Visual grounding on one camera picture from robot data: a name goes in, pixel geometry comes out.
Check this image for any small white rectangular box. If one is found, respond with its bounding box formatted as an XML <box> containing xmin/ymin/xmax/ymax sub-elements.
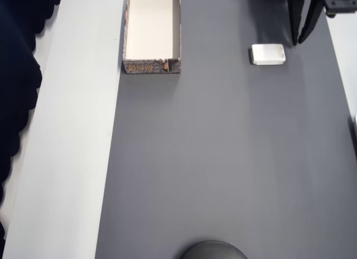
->
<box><xmin>249</xmin><ymin>43</ymin><xmax>287</xmax><ymax>66</ymax></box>

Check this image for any patterned cardboard box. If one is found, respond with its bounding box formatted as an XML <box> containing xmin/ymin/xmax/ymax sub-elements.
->
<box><xmin>122</xmin><ymin>0</ymin><xmax>182</xmax><ymax>75</ymax></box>

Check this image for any grey table mat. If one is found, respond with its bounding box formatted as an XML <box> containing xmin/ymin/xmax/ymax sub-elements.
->
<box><xmin>94</xmin><ymin>0</ymin><xmax>357</xmax><ymax>259</ymax></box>

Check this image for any black round-base stand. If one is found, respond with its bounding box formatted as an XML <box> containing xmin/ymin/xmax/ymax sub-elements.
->
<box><xmin>178</xmin><ymin>240</ymin><xmax>249</xmax><ymax>259</ymax></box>

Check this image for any dark blue curtain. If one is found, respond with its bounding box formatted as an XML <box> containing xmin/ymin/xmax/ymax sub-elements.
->
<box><xmin>0</xmin><ymin>0</ymin><xmax>64</xmax><ymax>244</ymax></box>

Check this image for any black gripper camera mount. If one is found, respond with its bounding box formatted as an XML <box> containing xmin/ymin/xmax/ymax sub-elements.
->
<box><xmin>320</xmin><ymin>0</ymin><xmax>357</xmax><ymax>19</ymax></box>

